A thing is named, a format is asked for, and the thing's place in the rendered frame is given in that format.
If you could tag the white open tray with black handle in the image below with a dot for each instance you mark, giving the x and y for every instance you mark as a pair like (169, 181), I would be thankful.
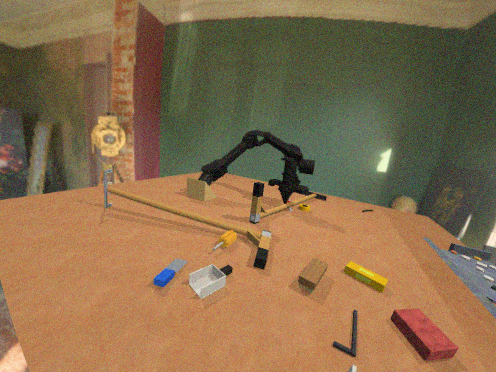
(208, 279)

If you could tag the dark grey l-shaped bar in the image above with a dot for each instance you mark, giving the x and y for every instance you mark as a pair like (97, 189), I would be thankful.
(352, 351)

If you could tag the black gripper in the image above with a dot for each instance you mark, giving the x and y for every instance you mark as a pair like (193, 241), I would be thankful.
(288, 180)

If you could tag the yellow spirit level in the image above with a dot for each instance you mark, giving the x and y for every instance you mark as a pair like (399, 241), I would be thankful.
(366, 276)

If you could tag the red rectangular block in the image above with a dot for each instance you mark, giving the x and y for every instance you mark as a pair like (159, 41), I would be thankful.
(423, 335)

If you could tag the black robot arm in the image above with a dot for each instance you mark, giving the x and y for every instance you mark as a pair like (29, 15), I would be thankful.
(292, 153)

